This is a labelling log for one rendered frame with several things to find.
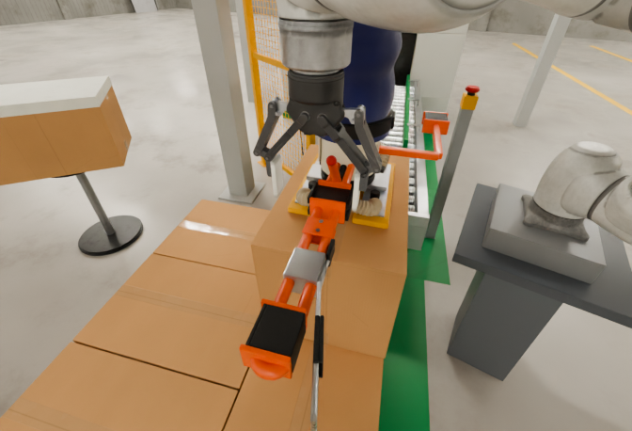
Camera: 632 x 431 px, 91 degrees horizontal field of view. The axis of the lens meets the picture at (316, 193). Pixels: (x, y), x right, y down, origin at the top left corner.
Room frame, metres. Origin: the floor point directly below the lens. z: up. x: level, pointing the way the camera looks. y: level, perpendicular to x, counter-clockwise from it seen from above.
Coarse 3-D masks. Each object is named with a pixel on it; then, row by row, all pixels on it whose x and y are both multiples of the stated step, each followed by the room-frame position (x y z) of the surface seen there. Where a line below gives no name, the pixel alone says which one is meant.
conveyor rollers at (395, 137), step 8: (400, 88) 3.18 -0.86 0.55; (400, 96) 2.99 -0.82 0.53; (392, 104) 2.75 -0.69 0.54; (400, 104) 2.73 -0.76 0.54; (400, 112) 2.56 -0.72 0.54; (400, 120) 2.38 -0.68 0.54; (400, 128) 2.21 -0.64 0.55; (392, 136) 2.06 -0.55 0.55; (400, 136) 2.11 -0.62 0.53; (384, 144) 1.96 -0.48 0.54; (392, 144) 1.95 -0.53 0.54; (400, 144) 1.95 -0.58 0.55; (408, 144) 1.94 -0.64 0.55; (408, 200) 1.31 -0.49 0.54; (408, 208) 1.23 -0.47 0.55
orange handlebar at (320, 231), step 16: (432, 128) 1.01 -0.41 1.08; (320, 208) 0.55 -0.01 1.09; (320, 224) 0.49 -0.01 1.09; (336, 224) 0.50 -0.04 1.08; (304, 240) 0.45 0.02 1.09; (320, 240) 0.47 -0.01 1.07; (288, 288) 0.33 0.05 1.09; (304, 288) 0.33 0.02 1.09; (304, 304) 0.30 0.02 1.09; (256, 368) 0.20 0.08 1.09; (272, 368) 0.20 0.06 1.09
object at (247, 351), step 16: (272, 304) 0.29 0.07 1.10; (256, 320) 0.26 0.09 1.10; (272, 320) 0.26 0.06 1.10; (288, 320) 0.26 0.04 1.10; (304, 320) 0.27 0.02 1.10; (256, 336) 0.24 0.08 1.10; (272, 336) 0.24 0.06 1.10; (288, 336) 0.24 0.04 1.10; (304, 336) 0.26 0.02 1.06; (240, 352) 0.22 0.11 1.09; (256, 352) 0.22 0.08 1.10; (272, 352) 0.22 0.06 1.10; (288, 352) 0.22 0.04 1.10; (288, 368) 0.20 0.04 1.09
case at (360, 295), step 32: (288, 192) 0.81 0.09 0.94; (288, 224) 0.66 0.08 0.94; (352, 224) 0.66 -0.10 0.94; (256, 256) 0.58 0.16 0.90; (288, 256) 0.55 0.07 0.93; (352, 256) 0.54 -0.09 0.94; (384, 256) 0.54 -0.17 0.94; (352, 288) 0.51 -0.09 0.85; (384, 288) 0.49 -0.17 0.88; (352, 320) 0.51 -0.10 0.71; (384, 320) 0.49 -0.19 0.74; (384, 352) 0.48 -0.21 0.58
